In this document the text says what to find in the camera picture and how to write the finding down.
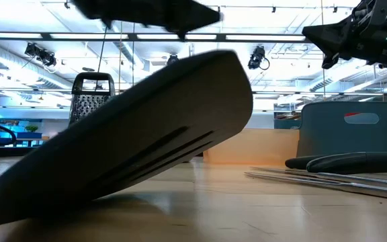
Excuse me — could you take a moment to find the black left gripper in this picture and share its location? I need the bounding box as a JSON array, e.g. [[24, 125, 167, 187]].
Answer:
[[71, 0, 222, 41]]

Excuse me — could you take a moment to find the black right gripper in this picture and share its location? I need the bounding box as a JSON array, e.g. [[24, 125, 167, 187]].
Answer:
[[302, 0, 387, 70]]

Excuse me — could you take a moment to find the plain black plastic ladle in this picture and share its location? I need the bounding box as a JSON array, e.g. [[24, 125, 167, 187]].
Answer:
[[284, 153, 335, 170]]

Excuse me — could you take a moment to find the black slotted spatula steel handle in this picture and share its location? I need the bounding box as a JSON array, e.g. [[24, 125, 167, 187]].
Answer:
[[0, 49, 254, 229]]

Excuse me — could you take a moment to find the silver table knife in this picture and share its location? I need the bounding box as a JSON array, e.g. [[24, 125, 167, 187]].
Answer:
[[245, 171, 387, 193], [250, 166, 387, 184]]

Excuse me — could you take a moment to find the black hanging studio light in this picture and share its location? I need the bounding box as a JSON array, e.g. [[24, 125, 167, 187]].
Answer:
[[39, 50, 57, 67], [24, 42, 43, 58], [248, 46, 270, 71]]

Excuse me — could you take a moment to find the dark blue-teal plastic bin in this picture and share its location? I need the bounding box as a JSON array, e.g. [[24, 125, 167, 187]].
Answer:
[[296, 101, 387, 163]]

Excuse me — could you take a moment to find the orange translucent plastic bin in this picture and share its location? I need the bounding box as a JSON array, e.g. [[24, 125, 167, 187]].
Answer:
[[202, 128, 301, 166]]

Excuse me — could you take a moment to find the black ceiling rail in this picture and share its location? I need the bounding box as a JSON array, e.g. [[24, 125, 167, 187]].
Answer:
[[0, 32, 312, 43]]

